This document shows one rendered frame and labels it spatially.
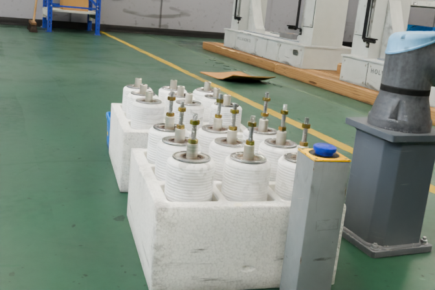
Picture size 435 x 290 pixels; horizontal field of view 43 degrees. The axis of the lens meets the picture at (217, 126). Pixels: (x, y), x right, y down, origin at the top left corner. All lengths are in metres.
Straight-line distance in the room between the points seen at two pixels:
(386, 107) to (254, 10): 4.41
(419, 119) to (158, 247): 0.68
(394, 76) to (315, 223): 0.50
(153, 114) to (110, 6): 6.02
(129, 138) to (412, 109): 0.74
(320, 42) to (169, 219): 3.62
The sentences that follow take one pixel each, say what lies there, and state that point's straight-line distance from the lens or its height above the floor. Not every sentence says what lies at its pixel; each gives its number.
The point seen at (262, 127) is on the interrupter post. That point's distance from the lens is 1.36.
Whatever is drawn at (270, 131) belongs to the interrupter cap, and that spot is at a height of 0.25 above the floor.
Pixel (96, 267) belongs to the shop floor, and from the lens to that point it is 1.20.
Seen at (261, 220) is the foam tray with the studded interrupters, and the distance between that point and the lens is 1.09.
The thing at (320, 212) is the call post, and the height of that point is 0.22.
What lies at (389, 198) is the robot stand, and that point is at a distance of 1.37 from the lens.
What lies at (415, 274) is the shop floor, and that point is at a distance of 1.36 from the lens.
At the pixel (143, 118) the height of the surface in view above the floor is 0.21.
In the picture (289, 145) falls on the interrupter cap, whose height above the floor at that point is 0.25.
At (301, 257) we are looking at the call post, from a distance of 1.00.
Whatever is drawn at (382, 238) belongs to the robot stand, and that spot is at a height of 0.04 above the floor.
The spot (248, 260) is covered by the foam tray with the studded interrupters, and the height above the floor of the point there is 0.07.
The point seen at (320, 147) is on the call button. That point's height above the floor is 0.33.
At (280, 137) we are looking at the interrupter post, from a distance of 1.26.
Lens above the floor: 0.56
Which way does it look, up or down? 13 degrees down
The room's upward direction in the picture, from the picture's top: 6 degrees clockwise
